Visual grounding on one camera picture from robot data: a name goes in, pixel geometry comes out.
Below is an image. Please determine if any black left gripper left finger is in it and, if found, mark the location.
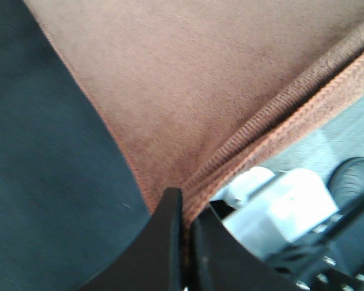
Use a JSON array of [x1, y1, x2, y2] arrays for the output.
[[78, 187, 183, 290]]

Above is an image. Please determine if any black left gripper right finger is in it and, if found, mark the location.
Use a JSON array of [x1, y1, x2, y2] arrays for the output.
[[190, 209, 297, 291]]

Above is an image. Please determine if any brown towel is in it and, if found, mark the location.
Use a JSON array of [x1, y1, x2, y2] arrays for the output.
[[22, 0, 364, 231]]

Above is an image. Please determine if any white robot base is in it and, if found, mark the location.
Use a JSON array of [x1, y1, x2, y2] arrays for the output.
[[211, 167, 339, 247]]

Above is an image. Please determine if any black table cloth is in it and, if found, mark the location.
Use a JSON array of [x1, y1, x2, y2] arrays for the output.
[[0, 1, 149, 290]]

